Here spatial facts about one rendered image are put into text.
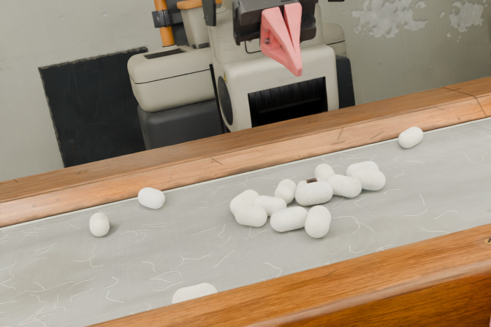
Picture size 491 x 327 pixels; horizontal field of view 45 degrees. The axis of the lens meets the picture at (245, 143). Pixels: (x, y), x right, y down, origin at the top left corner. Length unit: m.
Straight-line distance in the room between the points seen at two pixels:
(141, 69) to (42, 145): 1.26
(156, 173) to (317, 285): 0.36
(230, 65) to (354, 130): 0.46
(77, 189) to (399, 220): 0.38
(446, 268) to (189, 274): 0.21
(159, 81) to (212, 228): 0.87
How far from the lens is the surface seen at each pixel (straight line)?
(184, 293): 0.44
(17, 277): 0.59
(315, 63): 1.19
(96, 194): 0.71
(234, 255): 0.52
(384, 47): 2.89
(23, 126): 2.61
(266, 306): 0.39
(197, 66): 1.42
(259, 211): 0.55
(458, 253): 0.43
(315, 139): 0.74
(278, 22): 0.68
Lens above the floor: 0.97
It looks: 16 degrees down
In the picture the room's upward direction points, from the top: 10 degrees counter-clockwise
